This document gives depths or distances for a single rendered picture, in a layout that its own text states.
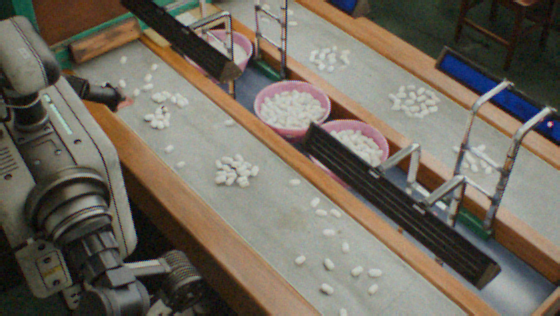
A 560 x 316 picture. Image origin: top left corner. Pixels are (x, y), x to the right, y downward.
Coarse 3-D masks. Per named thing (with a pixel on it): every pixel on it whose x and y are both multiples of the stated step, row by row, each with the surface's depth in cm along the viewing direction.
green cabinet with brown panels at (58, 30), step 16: (0, 0) 244; (16, 0) 225; (32, 0) 231; (48, 0) 235; (64, 0) 240; (80, 0) 245; (96, 0) 249; (112, 0) 254; (160, 0) 270; (0, 16) 255; (16, 16) 229; (32, 16) 233; (48, 16) 239; (64, 16) 244; (80, 16) 249; (96, 16) 253; (112, 16) 259; (128, 16) 262; (48, 32) 243; (64, 32) 248; (80, 32) 252; (64, 48) 250
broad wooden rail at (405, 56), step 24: (312, 0) 289; (336, 24) 278; (360, 24) 276; (384, 48) 264; (408, 48) 264; (408, 72) 257; (432, 72) 253; (456, 96) 243; (504, 120) 234; (528, 144) 225; (552, 144) 225
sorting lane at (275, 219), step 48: (144, 48) 268; (144, 96) 246; (192, 96) 246; (192, 144) 228; (240, 144) 228; (240, 192) 212; (288, 192) 212; (288, 240) 198; (336, 240) 199; (336, 288) 186; (384, 288) 186; (432, 288) 186
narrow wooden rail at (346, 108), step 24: (240, 24) 275; (264, 48) 263; (288, 72) 256; (312, 72) 252; (336, 96) 242; (336, 120) 246; (360, 120) 234; (408, 168) 225; (432, 168) 216; (432, 192) 221; (480, 216) 207; (504, 216) 202; (504, 240) 203; (528, 240) 195; (528, 264) 199; (552, 264) 191
